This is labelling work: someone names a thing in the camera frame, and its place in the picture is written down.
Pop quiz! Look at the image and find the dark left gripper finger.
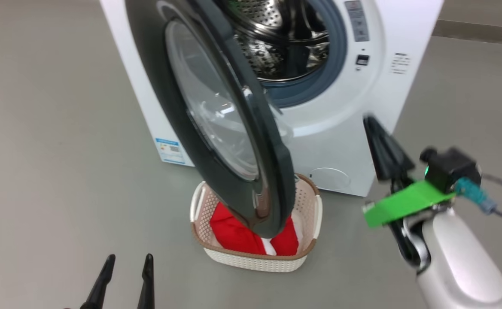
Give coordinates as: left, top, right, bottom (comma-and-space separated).
137, 253, 155, 309
80, 254, 116, 309

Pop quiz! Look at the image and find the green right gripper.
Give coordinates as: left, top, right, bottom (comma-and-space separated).
362, 115, 457, 229

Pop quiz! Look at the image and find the red and white garment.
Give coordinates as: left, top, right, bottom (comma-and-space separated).
210, 202, 299, 257

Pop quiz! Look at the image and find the black round glass washer door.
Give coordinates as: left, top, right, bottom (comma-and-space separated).
124, 0, 296, 239

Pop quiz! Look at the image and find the white front-load washing machine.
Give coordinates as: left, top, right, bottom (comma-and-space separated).
100, 0, 444, 198

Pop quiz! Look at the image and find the grey rubber door gasket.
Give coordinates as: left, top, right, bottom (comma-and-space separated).
259, 0, 348, 108

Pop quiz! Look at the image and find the cream laundry basket brown rim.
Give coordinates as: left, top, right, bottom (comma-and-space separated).
190, 173, 322, 273

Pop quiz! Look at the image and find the stainless steel washing machine drum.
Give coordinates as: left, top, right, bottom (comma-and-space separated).
229, 0, 331, 82

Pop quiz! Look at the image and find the round white filter cover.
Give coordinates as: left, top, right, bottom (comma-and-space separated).
310, 167, 351, 191

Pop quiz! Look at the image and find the blue energy label sticker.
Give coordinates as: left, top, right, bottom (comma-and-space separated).
155, 138, 186, 164

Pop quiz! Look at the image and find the grey warning sticker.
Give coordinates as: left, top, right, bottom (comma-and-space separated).
344, 0, 370, 42

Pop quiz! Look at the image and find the teal right camera connector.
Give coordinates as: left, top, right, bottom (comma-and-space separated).
454, 178, 499, 215

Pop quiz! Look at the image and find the dark grey wall baseboard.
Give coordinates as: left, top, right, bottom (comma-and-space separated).
432, 19, 502, 47

